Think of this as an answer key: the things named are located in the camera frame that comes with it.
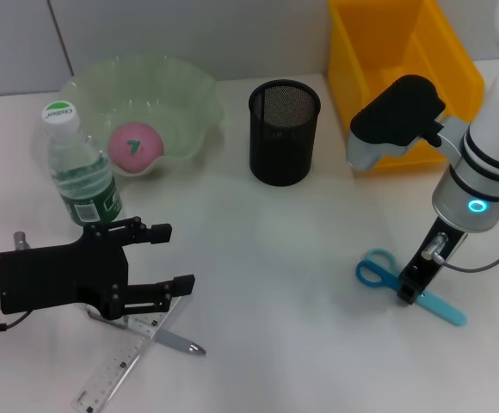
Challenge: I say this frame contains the translucent green fruit bowl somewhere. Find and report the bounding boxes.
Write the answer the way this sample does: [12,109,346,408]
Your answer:
[58,53,225,177]

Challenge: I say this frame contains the clear plastic ruler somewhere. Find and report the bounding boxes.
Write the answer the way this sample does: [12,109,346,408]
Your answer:
[71,295,184,413]

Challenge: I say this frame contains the blue capped scissors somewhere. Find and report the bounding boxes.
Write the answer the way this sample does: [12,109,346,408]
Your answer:
[355,248,468,328]

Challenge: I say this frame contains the clear green-label water bottle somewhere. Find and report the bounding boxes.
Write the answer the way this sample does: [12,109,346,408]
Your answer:
[38,101,124,227]

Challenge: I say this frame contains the yellow plastic bin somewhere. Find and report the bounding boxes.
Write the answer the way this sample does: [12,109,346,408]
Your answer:
[327,0,486,173]

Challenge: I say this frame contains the black mesh pen holder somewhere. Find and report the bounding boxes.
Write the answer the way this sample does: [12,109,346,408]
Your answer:
[248,78,322,188]

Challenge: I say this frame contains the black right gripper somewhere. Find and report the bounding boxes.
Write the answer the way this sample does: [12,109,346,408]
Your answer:
[397,216,471,306]

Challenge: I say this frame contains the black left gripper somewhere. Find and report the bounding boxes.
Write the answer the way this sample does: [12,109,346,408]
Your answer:
[0,215,196,321]

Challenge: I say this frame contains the pink toy peach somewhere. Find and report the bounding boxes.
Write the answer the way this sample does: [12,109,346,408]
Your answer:
[108,122,165,175]

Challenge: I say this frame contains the silver ballpoint pen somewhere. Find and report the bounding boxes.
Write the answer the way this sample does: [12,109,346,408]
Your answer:
[86,307,207,357]

